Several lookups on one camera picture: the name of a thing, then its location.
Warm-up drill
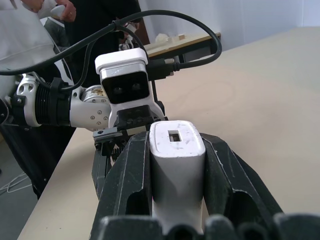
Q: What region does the white charger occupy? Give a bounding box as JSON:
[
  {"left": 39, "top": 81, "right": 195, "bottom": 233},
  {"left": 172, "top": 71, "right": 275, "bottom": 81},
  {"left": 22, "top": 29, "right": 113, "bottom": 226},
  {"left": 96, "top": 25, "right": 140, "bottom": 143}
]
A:
[{"left": 148, "top": 120, "right": 207, "bottom": 235}]

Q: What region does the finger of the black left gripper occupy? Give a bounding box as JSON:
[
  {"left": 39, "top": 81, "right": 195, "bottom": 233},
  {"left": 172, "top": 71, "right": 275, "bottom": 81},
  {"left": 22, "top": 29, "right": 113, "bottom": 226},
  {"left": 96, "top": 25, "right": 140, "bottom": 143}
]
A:
[{"left": 90, "top": 149, "right": 124, "bottom": 199}]

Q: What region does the white handheld controller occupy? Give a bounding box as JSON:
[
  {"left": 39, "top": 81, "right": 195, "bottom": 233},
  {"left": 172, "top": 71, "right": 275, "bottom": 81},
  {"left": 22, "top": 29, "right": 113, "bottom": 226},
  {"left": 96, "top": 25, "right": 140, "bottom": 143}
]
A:
[{"left": 50, "top": 5, "right": 67, "bottom": 19}]

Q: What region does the person's bare hand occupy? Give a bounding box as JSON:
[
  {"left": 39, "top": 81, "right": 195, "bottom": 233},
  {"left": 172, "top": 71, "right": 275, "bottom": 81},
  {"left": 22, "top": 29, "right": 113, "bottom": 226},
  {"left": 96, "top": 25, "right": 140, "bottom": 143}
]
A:
[{"left": 55, "top": 0, "right": 77, "bottom": 23}]

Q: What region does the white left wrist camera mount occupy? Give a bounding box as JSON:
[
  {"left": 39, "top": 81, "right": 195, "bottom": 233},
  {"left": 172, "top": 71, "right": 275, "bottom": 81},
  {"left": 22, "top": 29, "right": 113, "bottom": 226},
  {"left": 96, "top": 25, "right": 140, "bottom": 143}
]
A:
[{"left": 94, "top": 47, "right": 164, "bottom": 129}]

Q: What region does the white crumpled object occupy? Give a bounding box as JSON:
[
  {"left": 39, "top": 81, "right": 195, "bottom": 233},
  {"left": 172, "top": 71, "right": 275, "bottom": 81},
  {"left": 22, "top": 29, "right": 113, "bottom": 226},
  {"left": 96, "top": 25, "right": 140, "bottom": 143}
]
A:
[{"left": 155, "top": 33, "right": 174, "bottom": 44}]

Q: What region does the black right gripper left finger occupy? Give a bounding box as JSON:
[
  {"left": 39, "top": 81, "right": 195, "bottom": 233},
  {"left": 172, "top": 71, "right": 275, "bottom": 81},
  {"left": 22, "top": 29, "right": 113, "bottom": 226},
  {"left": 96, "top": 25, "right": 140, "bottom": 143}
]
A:
[{"left": 95, "top": 131, "right": 154, "bottom": 221}]

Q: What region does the wooden background table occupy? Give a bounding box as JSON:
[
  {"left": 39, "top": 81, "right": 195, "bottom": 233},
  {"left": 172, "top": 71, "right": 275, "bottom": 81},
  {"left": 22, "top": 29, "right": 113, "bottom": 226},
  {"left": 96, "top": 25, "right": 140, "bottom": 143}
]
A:
[{"left": 144, "top": 32, "right": 222, "bottom": 64}]

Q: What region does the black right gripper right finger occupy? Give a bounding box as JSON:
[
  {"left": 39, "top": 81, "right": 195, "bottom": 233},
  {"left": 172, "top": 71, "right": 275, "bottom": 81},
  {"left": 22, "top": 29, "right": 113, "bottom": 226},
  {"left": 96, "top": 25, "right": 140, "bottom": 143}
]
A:
[{"left": 200, "top": 132, "right": 285, "bottom": 224}]

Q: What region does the person in white clothing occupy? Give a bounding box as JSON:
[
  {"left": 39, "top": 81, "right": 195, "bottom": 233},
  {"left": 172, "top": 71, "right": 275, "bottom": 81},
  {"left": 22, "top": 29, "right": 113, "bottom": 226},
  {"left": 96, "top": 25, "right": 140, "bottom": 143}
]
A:
[{"left": 0, "top": 0, "right": 57, "bottom": 76}]

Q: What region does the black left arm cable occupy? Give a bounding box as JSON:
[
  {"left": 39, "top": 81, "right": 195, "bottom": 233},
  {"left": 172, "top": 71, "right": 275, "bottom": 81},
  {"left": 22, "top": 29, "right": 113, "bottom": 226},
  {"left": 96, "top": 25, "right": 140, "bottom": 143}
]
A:
[{"left": 0, "top": 9, "right": 223, "bottom": 91}]

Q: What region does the white floor cable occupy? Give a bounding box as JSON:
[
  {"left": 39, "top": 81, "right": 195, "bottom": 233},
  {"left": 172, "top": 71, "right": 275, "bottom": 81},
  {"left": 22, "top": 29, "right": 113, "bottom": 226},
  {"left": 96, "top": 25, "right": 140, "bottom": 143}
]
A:
[{"left": 0, "top": 171, "right": 32, "bottom": 196}]

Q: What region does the person in black clothing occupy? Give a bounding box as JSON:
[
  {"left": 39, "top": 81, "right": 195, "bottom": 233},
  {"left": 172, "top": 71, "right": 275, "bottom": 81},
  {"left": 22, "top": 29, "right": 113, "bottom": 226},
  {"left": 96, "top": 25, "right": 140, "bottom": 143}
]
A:
[{"left": 46, "top": 0, "right": 151, "bottom": 87}]

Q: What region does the black robot torso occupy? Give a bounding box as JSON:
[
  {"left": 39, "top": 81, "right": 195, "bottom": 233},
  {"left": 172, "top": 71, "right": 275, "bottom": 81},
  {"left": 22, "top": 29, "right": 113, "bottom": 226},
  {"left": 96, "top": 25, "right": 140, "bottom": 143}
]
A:
[{"left": 0, "top": 123, "right": 77, "bottom": 201}]

